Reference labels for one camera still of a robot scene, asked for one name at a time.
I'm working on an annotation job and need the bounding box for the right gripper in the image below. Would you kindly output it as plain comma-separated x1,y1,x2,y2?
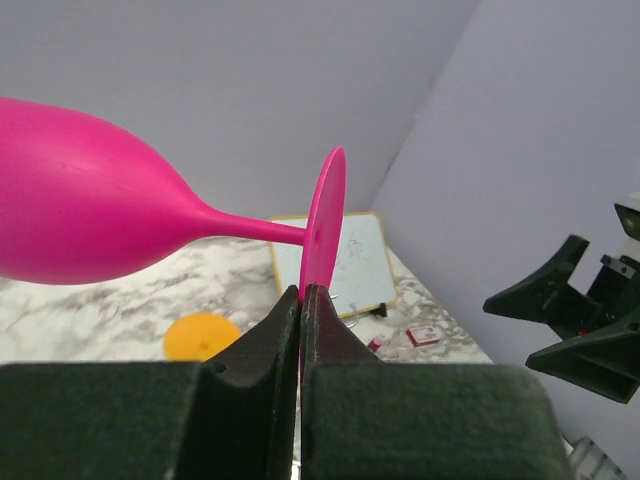
483,235,639,403

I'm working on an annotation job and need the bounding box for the back left yellow wine glass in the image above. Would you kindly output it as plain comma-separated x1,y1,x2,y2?
163,312,242,361

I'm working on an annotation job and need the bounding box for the chrome wine glass rack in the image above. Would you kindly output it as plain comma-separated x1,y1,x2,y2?
330,292,364,328

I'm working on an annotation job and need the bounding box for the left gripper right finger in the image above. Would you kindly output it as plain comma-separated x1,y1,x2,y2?
301,285,573,479

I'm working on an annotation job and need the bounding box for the yellow framed whiteboard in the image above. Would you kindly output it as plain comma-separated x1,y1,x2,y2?
269,212,397,313

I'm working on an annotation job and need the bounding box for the pink wine glass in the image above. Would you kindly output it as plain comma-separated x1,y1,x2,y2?
0,96,348,304

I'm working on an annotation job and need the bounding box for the red white eraser card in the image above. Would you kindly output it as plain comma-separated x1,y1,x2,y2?
406,326,442,348

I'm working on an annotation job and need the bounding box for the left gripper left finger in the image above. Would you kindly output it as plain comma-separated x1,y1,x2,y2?
1,287,300,479

